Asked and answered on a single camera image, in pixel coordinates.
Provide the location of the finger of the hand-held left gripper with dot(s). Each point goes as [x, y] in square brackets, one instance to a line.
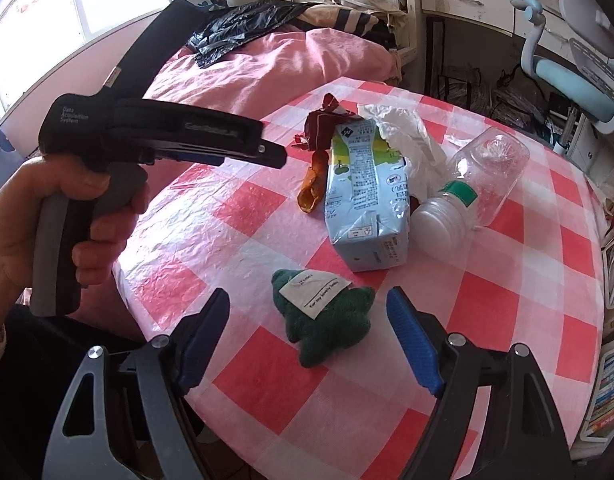
[197, 127]

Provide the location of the striped pillow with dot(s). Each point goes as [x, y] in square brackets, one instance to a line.
[347, 20]

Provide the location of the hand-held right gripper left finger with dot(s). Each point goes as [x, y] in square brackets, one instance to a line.
[212, 332]

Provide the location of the person's dark trousers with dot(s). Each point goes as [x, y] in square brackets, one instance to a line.
[27, 385]

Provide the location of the black plastic bag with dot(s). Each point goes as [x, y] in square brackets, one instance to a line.
[237, 30]

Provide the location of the person's left hand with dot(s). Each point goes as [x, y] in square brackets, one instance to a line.
[12, 240]

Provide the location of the pile of clear plastic bags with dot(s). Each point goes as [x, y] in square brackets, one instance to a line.
[512, 100]

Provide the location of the clear plastic bottle green label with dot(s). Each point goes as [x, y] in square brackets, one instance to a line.
[487, 170]

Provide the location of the green plush toy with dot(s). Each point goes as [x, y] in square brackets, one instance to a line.
[327, 340]

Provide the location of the red foil snack wrapper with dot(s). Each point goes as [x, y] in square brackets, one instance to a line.
[319, 130]

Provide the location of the red white checked tablecloth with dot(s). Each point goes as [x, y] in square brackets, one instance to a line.
[512, 310]

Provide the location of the crumpled white tissue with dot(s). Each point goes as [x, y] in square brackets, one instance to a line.
[407, 135]

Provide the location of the row of colourful books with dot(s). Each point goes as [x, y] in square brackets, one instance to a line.
[609, 395]

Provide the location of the light blue milk carton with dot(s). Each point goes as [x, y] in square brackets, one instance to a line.
[357, 195]

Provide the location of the grey blue desk chair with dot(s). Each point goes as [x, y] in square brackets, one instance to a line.
[577, 85]

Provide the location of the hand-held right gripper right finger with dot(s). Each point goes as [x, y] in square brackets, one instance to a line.
[412, 340]

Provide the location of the pink blanket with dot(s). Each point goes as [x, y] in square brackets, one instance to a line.
[267, 65]

